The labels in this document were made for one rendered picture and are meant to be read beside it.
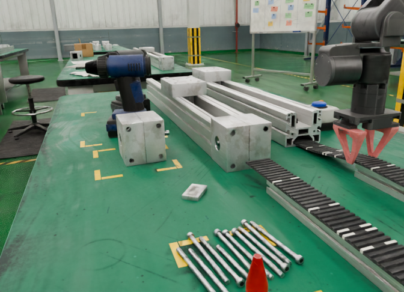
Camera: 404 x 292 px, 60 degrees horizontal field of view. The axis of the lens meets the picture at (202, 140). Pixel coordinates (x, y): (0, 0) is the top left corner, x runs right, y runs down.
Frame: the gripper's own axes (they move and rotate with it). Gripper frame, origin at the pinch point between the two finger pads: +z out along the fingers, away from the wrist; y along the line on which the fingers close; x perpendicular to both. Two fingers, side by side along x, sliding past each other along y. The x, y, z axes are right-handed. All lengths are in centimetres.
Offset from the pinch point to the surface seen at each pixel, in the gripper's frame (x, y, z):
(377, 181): 6.2, 1.9, 2.2
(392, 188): 9.0, 1.4, 2.4
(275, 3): -539, -297, -64
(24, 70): -756, 154, 47
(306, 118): -21.4, -2.5, -2.7
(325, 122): -27.3, -12.9, 1.1
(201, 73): -80, 5, -8
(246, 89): -56, -3, -5
